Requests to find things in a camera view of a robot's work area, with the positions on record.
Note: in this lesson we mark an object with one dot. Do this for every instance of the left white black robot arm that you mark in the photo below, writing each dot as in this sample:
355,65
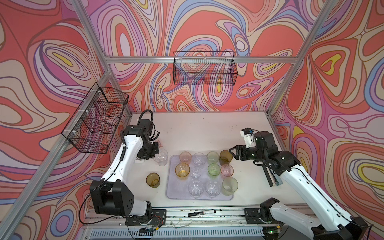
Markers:
111,195

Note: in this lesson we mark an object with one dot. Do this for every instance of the pale green frosted large cup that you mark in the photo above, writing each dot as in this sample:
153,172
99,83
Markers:
229,186

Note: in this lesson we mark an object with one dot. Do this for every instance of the peach transparent cup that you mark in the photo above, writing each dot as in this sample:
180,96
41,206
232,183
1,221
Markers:
185,157

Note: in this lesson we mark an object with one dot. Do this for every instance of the black wire basket left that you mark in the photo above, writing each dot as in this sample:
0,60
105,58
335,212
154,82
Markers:
96,120

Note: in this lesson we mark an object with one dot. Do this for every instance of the black wire basket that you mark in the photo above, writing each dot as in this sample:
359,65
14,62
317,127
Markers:
207,68
96,120

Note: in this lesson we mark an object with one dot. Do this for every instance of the bright green cup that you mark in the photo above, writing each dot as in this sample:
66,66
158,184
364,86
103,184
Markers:
214,170

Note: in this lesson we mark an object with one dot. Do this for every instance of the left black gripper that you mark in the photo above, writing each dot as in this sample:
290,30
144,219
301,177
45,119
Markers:
155,150

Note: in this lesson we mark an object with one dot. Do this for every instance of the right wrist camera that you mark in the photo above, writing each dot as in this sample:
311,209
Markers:
248,136

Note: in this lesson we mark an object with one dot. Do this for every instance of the black white marker pen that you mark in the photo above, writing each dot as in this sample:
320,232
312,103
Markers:
201,213

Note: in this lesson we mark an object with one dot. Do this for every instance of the lavender plastic tray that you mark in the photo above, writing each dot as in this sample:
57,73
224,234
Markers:
178,189

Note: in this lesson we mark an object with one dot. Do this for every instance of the pink transparent cup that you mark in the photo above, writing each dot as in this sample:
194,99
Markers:
227,170

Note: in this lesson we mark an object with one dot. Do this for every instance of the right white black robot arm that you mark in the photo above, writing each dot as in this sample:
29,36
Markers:
332,222

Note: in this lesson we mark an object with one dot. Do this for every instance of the dark olive textured cup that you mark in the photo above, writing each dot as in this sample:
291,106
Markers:
225,157

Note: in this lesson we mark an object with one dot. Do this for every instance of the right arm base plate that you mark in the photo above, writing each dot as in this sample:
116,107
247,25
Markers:
260,216

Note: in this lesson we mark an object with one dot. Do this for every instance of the stapler black cream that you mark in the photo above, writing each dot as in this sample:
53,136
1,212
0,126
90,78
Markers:
272,178

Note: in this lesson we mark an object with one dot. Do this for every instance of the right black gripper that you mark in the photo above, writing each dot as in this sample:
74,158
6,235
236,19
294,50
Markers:
240,150

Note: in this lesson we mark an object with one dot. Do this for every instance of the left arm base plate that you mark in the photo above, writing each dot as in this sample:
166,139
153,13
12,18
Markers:
154,218

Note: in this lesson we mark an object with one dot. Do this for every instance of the dark amber cup left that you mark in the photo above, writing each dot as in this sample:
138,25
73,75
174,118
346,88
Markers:
153,180

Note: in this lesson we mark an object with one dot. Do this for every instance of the black wire basket back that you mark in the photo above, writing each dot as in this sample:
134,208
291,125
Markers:
207,68

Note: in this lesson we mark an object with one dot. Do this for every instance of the small clear cup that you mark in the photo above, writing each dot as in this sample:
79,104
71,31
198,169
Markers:
195,173

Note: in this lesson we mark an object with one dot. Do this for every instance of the yellow transparent cup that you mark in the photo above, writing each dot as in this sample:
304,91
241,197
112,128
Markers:
182,171

